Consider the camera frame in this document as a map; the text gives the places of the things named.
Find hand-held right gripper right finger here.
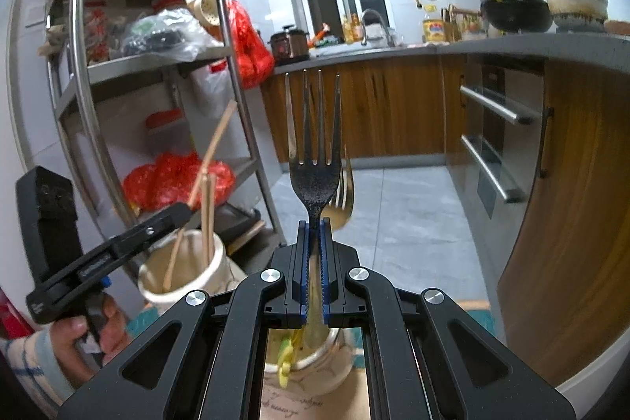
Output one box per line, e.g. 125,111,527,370
315,219,572,420

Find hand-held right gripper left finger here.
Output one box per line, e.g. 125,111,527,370
56,219,316,420

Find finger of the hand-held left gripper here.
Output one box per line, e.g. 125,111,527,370
111,204,194,261

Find wooden chopstick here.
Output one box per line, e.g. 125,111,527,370
207,176,218,261
199,174,210,266
164,100,238,292

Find gold fork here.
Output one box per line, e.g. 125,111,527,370
325,144,355,231

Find white floral ceramic utensil holder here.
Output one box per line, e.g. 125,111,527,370
138,229,358,391

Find silver fork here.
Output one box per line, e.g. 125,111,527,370
284,70,343,337

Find yellow green plastic utensil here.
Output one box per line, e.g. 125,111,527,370
277,334,302,389

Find person's left forearm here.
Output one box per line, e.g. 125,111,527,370
0,331,74,420

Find person's left hand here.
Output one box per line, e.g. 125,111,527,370
52,297,129,381

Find orange plastic bag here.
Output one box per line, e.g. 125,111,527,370
123,152,236,211

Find red lid container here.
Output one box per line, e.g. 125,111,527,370
145,110,183,130

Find white plastic bag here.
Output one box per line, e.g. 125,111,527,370
192,61,232,116

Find metal shelf rack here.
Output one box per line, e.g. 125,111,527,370
46,0,286,283

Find clear bag with dark contents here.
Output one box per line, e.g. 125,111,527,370
120,7,222,61

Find red hanging plastic bag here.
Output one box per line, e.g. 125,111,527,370
226,0,275,89

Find beige colander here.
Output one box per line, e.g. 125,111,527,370
189,0,220,27

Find dark pressure cooker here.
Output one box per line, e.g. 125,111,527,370
269,25,311,65

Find built-in oven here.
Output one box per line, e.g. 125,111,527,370
460,61,547,219

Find yellow oil bottle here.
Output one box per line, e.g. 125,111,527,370
343,14,362,44

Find metal faucet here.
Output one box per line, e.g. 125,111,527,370
361,9,397,48

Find wooden base cabinets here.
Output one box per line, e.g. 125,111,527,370
261,56,630,386

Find yellow tin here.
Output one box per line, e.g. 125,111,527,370
422,19,446,43

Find grey countertop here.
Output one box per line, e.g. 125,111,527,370
273,32,630,74

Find black wok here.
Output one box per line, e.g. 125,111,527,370
480,0,554,33

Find white clay pot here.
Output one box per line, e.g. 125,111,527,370
541,0,610,33

